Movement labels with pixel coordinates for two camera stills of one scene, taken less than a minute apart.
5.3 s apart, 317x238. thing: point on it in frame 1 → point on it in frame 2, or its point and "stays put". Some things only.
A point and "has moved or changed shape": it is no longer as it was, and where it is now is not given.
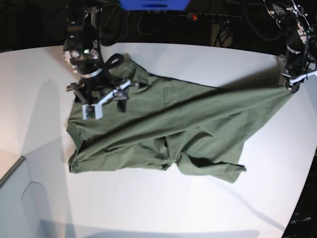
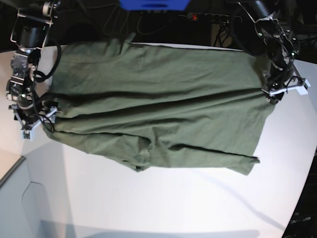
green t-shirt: [200, 126] has moved or changed shape
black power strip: [211, 18] stays put
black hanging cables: [223, 34] stays put
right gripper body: [294, 77] → [277, 82]
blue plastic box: [154, 5] stays put
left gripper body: [94, 89] → [28, 115]
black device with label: [303, 222] stays put
